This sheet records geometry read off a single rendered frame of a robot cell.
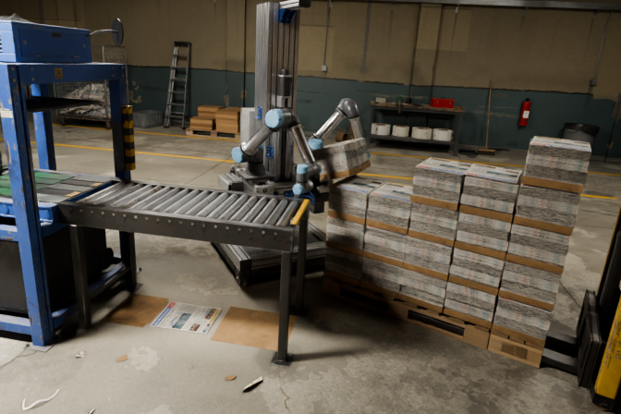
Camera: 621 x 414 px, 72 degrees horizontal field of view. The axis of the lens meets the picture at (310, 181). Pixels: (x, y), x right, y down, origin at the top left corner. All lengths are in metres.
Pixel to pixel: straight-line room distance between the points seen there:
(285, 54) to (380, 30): 6.19
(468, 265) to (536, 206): 0.53
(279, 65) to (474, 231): 1.78
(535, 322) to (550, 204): 0.70
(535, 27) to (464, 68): 1.47
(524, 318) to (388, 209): 1.00
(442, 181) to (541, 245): 0.63
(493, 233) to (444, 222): 0.27
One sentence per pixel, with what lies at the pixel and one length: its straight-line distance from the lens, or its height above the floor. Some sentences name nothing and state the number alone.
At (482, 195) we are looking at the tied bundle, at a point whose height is 0.96.
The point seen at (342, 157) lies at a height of 1.02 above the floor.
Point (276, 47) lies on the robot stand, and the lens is 3.28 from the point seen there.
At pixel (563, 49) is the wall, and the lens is 9.97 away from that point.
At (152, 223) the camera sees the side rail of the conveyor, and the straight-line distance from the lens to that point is 2.48.
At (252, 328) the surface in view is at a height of 0.00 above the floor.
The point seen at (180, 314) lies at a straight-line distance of 3.04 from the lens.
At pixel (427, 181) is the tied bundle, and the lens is 2.69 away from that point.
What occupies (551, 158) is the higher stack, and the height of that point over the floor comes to 1.23.
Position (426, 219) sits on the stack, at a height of 0.74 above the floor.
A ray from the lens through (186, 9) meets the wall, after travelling 10.35.
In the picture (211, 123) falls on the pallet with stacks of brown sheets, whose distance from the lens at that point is 9.03.
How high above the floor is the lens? 1.65
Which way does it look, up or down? 16 degrees down
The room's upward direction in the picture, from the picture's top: 3 degrees clockwise
